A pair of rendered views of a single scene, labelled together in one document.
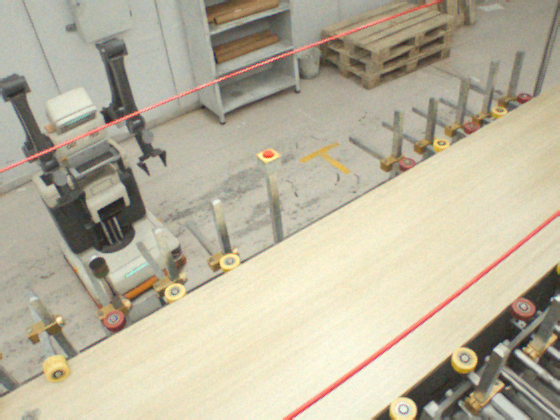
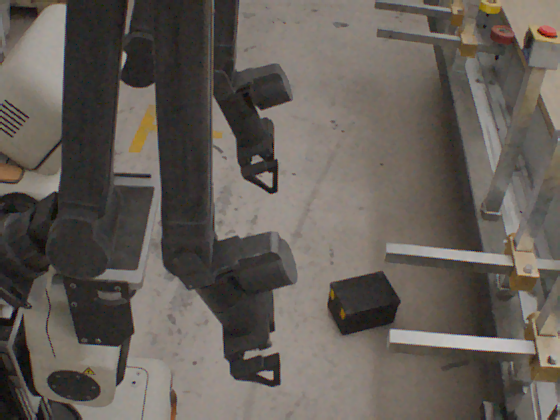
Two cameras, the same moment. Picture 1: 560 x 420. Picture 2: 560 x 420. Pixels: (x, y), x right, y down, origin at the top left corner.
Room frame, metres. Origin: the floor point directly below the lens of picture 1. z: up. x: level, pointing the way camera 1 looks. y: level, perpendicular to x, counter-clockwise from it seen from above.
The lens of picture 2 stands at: (1.34, 1.38, 1.78)
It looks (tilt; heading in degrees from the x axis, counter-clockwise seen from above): 41 degrees down; 302
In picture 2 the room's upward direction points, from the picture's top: 5 degrees clockwise
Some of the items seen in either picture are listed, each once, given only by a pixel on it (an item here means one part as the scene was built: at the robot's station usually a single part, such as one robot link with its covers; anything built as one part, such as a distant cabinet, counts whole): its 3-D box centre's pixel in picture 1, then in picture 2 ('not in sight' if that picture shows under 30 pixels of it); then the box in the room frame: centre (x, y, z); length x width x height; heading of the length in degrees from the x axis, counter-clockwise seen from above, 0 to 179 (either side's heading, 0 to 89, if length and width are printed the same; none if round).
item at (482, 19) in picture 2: (411, 139); (433, 11); (2.11, -0.78, 0.83); 0.43 x 0.03 x 0.04; 30
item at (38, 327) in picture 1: (46, 327); not in sight; (1.05, 0.90, 0.95); 0.14 x 0.06 x 0.05; 120
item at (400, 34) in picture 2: (378, 155); (441, 40); (1.99, -0.56, 0.84); 0.43 x 0.03 x 0.04; 30
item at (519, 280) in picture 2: (223, 258); (520, 260); (1.43, 0.25, 0.81); 0.14 x 0.06 x 0.05; 120
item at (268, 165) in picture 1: (269, 162); (542, 48); (1.57, 0.00, 1.18); 0.07 x 0.07 x 0.08; 30
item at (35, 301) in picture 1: (59, 335); not in sight; (1.06, 0.88, 0.88); 0.04 x 0.04 x 0.48; 30
